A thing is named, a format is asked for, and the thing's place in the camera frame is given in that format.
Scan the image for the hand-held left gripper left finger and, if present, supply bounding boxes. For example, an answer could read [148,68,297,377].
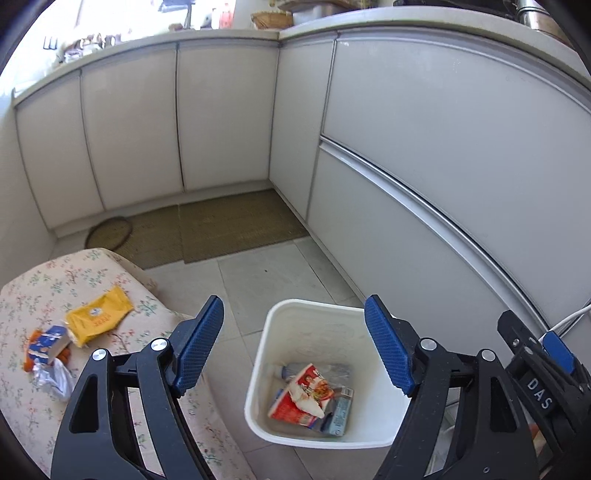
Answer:
[51,295,225,480]

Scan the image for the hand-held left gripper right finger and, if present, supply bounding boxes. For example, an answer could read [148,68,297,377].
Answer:
[364,294,541,480]

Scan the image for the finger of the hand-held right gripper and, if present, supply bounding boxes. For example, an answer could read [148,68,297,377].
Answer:
[497,311,546,365]
[542,330,578,374]

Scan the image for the clear plastic bottle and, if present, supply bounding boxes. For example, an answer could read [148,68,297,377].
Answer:
[272,362,354,384]

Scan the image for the light blue drink carton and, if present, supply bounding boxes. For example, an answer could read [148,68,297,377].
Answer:
[323,387,355,437]

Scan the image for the white plastic bin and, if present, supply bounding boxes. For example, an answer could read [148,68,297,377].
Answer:
[245,299,411,449]

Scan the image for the yellow packet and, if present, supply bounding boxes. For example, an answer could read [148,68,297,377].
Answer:
[65,285,134,348]

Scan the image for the red snack wrapper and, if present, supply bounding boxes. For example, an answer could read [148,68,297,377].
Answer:
[269,363,335,428]

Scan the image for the small blue white carton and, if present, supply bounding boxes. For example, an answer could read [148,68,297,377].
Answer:
[28,325,71,365]

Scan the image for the grey wrapper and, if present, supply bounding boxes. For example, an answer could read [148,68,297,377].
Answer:
[31,360,75,402]

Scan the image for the brown floor mat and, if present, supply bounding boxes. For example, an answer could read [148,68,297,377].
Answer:
[88,205,184,271]
[178,188,310,265]

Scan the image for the dark oval floor object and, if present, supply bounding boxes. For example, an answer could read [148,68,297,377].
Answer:
[84,216,133,250]

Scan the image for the white kitchen cabinet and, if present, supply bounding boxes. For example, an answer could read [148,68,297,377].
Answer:
[11,30,591,333]

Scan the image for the white kitchen countertop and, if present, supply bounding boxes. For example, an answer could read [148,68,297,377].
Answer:
[11,14,591,100]

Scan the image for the stacked steel pots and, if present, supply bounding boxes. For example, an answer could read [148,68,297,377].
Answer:
[515,0,573,35]

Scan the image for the group of glass jars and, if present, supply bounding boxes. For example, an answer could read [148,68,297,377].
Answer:
[58,32,121,63]

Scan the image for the wicker basket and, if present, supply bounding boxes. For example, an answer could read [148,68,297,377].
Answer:
[250,10,295,29]

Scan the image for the metal tray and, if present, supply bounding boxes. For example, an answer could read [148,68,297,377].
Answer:
[291,0,352,25]

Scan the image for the dark blue rack stand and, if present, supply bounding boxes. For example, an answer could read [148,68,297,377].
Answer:
[159,0,195,28]

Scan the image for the white cable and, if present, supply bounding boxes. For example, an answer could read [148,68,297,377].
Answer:
[549,305,591,335]

